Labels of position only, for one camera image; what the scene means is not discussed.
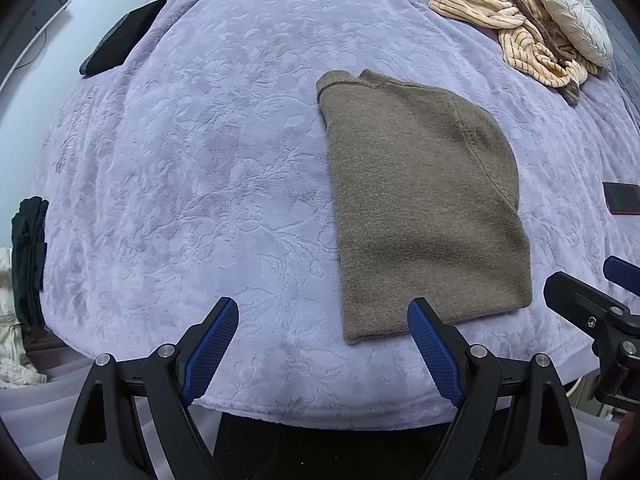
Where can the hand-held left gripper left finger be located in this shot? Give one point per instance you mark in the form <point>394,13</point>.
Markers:
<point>210,355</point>

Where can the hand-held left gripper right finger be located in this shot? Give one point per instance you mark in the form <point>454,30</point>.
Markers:
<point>432,355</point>

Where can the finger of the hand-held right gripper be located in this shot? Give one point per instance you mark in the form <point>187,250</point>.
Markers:
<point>622,270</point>
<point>570,295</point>

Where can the brown knit sweater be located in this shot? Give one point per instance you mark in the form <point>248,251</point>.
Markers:
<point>425,200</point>

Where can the dark green folded clothes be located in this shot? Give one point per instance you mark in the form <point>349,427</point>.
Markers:
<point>30,260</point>

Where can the black phone with red case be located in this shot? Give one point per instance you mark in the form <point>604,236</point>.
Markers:
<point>622,199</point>

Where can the purple embossed blanket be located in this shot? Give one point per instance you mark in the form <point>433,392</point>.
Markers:
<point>200,185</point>

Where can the white crumpled cloth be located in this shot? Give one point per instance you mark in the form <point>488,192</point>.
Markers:
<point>12,355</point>

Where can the grey quilted headboard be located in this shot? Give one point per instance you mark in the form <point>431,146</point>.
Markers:
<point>627,50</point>

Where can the round pleated cream cushion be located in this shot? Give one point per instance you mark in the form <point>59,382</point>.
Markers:
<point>575,15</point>

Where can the beige striped garment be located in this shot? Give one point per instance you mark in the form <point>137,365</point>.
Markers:
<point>475,0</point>

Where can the black tablet case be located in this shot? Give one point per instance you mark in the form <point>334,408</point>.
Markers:
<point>122,37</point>

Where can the white-framed wall television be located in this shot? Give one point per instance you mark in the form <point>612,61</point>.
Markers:
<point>40,15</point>

